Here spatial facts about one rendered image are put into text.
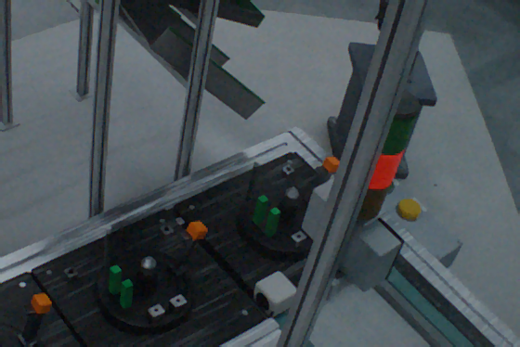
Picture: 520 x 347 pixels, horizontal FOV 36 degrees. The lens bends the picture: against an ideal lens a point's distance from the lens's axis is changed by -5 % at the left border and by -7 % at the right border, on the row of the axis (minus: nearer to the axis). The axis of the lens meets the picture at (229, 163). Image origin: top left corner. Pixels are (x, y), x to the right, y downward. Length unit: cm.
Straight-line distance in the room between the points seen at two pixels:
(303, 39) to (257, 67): 16
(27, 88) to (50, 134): 14
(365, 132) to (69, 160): 78
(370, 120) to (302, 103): 89
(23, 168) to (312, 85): 63
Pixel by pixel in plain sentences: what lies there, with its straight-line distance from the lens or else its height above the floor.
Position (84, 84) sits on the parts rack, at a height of 88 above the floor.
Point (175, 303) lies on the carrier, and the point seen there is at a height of 100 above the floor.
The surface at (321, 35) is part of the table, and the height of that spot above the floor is 86.
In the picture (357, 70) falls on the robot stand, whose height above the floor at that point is 106.
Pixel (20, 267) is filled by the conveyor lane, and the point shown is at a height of 96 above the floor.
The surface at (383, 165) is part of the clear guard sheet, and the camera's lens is 85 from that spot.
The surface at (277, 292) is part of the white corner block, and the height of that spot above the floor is 99.
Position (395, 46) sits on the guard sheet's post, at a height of 150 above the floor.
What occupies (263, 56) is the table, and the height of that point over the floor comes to 86.
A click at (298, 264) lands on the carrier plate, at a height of 97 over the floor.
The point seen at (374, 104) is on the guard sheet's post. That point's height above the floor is 143.
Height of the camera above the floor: 192
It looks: 44 degrees down
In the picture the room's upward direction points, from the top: 12 degrees clockwise
